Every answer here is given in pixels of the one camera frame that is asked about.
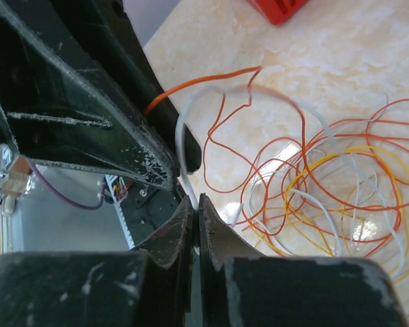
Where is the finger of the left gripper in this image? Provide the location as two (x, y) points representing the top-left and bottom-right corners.
(50, 1), (201, 172)
(0, 1), (177, 190)

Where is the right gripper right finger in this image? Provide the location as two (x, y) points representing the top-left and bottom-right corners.
(198, 195), (408, 326)

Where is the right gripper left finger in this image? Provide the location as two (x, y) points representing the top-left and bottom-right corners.
(0, 200), (193, 326)

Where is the red plastic bin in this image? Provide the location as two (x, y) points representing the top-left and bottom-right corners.
(247, 0), (308, 26)

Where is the orange thin cable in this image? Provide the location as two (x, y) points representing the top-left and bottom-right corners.
(143, 65), (409, 260)

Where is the white thin cable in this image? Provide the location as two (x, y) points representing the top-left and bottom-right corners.
(175, 84), (409, 279)

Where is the grey cable duct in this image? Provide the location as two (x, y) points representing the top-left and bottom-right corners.
(104, 174), (135, 249)

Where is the yellow thin cable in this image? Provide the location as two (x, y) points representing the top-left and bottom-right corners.
(252, 145), (409, 317)

